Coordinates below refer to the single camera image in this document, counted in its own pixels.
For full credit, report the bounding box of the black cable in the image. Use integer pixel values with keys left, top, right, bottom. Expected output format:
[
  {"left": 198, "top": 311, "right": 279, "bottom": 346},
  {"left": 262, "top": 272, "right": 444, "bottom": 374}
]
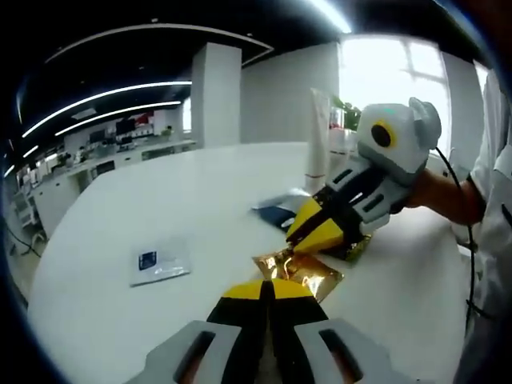
[{"left": 434, "top": 146, "right": 497, "bottom": 321}]

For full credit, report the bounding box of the potted green plant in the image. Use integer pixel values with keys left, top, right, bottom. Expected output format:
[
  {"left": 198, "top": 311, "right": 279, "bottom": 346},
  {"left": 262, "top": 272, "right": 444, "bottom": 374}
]
[{"left": 334, "top": 95, "right": 363, "bottom": 131}]

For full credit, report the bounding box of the gold foil sachet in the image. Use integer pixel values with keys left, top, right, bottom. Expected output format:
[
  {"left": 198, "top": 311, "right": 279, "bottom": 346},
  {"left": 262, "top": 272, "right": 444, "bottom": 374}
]
[{"left": 251, "top": 246, "right": 346, "bottom": 304}]

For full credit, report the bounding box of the person's white shirt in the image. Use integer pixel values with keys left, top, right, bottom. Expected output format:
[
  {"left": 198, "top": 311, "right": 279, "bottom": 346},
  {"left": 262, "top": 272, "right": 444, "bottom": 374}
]
[{"left": 451, "top": 70, "right": 512, "bottom": 384}]

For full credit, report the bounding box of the black green foil pouch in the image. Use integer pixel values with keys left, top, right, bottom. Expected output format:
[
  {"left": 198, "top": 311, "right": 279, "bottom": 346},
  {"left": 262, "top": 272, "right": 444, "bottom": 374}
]
[{"left": 250, "top": 190, "right": 374, "bottom": 264}]

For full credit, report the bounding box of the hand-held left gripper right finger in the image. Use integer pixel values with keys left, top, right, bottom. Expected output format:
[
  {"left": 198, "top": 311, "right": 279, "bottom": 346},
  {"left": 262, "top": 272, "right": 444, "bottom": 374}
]
[{"left": 266, "top": 278, "right": 417, "bottom": 384}]

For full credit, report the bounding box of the white office chair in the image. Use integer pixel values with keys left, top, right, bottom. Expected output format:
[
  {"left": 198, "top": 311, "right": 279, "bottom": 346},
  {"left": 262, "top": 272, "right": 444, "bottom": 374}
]
[{"left": 11, "top": 191, "right": 47, "bottom": 246}]

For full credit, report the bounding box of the bright ceiling light strip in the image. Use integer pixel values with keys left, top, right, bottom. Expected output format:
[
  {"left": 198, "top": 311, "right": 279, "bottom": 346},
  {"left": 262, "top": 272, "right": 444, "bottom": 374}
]
[{"left": 319, "top": 0, "right": 354, "bottom": 35}]

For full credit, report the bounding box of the large white skincare tube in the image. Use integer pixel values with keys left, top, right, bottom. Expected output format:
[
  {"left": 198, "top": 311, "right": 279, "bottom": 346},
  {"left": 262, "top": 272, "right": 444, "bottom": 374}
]
[{"left": 306, "top": 87, "right": 334, "bottom": 190}]

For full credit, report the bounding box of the small blue sample sachet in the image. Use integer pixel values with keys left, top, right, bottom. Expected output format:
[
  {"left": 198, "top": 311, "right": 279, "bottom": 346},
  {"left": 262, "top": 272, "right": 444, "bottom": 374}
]
[{"left": 130, "top": 238, "right": 194, "bottom": 288}]

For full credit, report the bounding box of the thin ceiling light strip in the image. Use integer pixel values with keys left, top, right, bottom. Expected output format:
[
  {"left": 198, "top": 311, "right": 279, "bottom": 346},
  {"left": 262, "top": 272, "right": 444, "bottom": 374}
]
[
  {"left": 22, "top": 82, "right": 194, "bottom": 139},
  {"left": 54, "top": 101, "right": 183, "bottom": 138}
]

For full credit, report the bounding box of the large bright window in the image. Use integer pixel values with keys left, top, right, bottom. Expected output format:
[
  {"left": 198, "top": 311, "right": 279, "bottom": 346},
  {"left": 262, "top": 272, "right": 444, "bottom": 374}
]
[{"left": 338, "top": 34, "right": 489, "bottom": 157}]

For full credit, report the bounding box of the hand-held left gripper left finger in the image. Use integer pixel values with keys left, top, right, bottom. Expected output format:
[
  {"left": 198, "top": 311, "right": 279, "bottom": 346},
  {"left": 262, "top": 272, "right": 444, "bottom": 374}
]
[{"left": 131, "top": 279, "right": 268, "bottom": 384}]

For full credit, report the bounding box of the white red skincare spray bottle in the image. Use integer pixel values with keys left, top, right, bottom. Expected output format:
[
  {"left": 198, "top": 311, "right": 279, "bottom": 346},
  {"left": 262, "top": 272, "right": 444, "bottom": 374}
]
[{"left": 327, "top": 95, "right": 349, "bottom": 155}]

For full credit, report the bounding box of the white office counter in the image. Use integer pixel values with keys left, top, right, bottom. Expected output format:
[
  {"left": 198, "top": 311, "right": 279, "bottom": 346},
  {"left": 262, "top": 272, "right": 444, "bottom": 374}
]
[{"left": 15, "top": 138, "right": 198, "bottom": 225}]

